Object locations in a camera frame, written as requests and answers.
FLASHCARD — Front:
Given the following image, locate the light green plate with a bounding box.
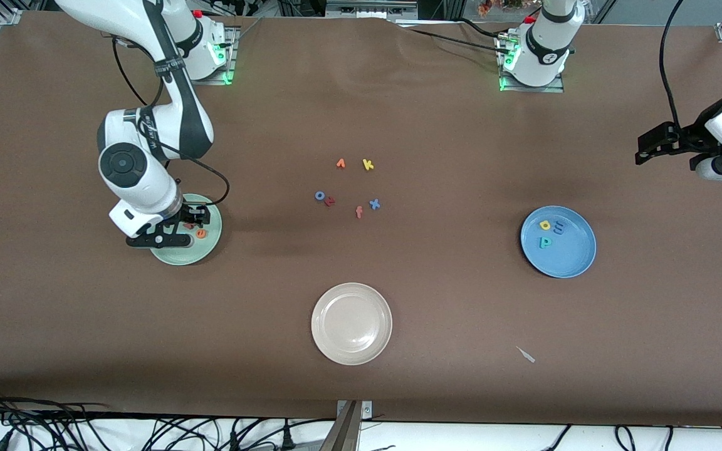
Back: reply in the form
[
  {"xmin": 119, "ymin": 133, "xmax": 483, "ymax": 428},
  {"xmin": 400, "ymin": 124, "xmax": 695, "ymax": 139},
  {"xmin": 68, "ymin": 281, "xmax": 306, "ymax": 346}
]
[{"xmin": 148, "ymin": 194, "xmax": 222, "ymax": 266}]

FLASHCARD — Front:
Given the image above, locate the brown table cover sheet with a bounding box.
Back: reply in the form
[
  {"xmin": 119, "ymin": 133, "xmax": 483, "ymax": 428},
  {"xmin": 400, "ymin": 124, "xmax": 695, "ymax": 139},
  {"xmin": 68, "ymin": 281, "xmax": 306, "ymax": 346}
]
[{"xmin": 0, "ymin": 9, "xmax": 722, "ymax": 427}]

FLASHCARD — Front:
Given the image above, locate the blue plate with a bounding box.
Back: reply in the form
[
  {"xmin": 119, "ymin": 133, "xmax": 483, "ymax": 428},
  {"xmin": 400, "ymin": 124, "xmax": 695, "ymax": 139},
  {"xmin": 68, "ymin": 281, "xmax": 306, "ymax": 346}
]
[{"xmin": 520, "ymin": 205, "xmax": 597, "ymax": 279}]

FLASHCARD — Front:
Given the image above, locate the beige plate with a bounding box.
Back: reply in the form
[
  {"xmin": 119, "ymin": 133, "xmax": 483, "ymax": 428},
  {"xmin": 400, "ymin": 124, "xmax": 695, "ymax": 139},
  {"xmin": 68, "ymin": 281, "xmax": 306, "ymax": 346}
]
[{"xmin": 311, "ymin": 283, "xmax": 393, "ymax": 366}]

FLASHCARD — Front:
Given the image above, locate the orange red background object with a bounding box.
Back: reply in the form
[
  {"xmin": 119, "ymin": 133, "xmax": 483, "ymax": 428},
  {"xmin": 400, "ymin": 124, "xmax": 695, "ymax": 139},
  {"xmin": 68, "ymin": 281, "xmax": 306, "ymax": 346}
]
[{"xmin": 477, "ymin": 0, "xmax": 540, "ymax": 16}]

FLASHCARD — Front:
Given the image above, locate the metal background device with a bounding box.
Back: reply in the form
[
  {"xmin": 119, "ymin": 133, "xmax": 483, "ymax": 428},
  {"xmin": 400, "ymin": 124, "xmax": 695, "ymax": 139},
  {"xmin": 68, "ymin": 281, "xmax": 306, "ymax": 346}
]
[{"xmin": 325, "ymin": 0, "xmax": 418, "ymax": 19}]

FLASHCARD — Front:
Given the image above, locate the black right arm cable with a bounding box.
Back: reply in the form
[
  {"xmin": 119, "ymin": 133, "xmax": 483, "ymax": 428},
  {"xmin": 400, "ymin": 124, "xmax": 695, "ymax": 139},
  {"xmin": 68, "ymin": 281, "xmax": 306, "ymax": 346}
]
[{"xmin": 112, "ymin": 34, "xmax": 231, "ymax": 207}]

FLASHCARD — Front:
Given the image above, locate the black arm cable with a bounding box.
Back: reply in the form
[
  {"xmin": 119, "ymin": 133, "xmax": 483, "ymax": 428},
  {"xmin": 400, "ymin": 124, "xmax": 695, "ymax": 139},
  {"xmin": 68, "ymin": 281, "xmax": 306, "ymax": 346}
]
[
  {"xmin": 659, "ymin": 0, "xmax": 686, "ymax": 129},
  {"xmin": 112, "ymin": 34, "xmax": 231, "ymax": 207}
]

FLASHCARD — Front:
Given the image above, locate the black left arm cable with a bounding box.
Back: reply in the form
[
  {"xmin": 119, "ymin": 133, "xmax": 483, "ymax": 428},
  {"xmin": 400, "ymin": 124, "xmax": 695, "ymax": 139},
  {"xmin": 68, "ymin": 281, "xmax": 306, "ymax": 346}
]
[{"xmin": 659, "ymin": 0, "xmax": 686, "ymax": 129}]

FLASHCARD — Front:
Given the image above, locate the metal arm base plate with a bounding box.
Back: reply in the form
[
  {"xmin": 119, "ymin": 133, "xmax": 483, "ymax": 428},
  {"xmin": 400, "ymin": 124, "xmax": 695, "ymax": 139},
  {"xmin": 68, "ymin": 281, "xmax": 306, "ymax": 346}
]
[
  {"xmin": 499, "ymin": 34, "xmax": 566, "ymax": 94},
  {"xmin": 169, "ymin": 26, "xmax": 238, "ymax": 86}
]

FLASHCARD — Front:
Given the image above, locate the black cable on table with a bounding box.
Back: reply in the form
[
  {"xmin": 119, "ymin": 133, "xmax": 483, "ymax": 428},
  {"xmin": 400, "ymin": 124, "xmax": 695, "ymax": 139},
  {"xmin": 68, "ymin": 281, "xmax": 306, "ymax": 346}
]
[
  {"xmin": 408, "ymin": 28, "xmax": 507, "ymax": 56},
  {"xmin": 458, "ymin": 18, "xmax": 509, "ymax": 39}
]

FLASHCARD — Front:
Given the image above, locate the black cable tangle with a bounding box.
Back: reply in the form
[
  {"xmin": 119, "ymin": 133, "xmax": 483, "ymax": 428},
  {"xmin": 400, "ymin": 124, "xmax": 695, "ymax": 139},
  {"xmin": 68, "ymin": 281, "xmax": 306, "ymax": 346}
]
[
  {"xmin": 142, "ymin": 417, "xmax": 337, "ymax": 451},
  {"xmin": 0, "ymin": 383, "xmax": 111, "ymax": 451}
]

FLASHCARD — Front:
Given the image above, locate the aluminium bracket at table edge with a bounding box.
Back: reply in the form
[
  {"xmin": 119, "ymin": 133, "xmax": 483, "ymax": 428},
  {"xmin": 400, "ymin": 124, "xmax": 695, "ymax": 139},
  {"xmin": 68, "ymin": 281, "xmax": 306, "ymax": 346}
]
[{"xmin": 320, "ymin": 400, "xmax": 374, "ymax": 451}]

